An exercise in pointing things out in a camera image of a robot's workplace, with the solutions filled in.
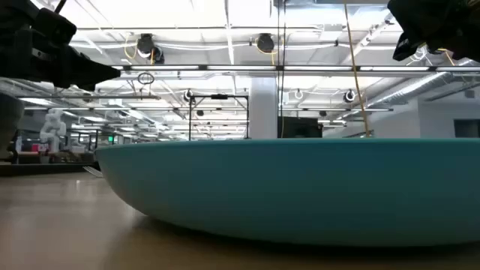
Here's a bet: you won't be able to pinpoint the black ceiling cord reel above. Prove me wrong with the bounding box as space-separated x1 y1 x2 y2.
136 33 166 65
256 32 276 55

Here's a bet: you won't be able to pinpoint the silver ventilation duct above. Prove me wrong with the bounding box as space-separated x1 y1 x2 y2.
367 58 480 110

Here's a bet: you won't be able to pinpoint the white humanoid robot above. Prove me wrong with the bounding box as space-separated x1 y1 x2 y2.
39 108 68 155

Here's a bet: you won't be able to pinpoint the black hanging cables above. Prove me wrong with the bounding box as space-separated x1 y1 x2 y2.
276 0 287 140

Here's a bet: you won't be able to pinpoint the black monitor screen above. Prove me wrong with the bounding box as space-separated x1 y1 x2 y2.
277 115 324 140

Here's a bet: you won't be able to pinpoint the blue round plate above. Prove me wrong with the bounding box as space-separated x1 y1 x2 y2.
94 137 480 248

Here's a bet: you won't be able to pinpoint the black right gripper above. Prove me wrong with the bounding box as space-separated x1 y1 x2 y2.
387 0 480 63

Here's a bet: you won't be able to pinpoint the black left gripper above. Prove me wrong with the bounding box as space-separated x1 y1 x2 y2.
0 0 122 92

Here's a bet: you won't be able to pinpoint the black metal stand frame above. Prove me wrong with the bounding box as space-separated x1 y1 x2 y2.
187 94 251 141

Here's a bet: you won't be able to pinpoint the yellow power cable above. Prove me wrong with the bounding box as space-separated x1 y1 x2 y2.
342 0 373 138

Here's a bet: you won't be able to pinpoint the hanging black cable ring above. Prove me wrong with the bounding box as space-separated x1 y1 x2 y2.
136 71 155 86

